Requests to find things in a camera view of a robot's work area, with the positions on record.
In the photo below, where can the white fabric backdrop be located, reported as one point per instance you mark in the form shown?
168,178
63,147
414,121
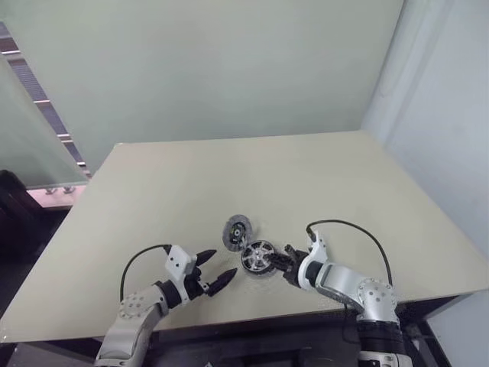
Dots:
431,95

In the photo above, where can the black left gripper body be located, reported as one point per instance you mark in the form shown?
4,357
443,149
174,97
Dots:
196,284

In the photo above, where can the black table frame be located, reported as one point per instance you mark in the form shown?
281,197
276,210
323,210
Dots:
237,336

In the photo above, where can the dark brown cabinet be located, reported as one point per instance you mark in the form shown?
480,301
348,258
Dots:
23,229

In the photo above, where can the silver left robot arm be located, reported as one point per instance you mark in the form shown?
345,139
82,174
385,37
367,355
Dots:
131,321

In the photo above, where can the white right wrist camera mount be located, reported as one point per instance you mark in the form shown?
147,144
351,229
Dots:
317,248

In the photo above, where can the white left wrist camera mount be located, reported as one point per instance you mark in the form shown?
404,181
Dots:
179,264

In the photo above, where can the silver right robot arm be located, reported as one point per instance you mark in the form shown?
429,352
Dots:
366,294

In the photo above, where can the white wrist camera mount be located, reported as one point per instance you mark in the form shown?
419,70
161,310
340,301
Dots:
317,248
179,264

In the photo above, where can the frosted glass panel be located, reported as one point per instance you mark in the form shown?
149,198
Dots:
26,145

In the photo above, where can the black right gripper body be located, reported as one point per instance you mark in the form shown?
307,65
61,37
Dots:
293,273

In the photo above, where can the metal glass clamp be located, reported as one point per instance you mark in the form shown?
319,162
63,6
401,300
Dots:
68,189
49,190

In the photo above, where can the silver spoked rotor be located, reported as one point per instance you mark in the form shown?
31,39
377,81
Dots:
258,258

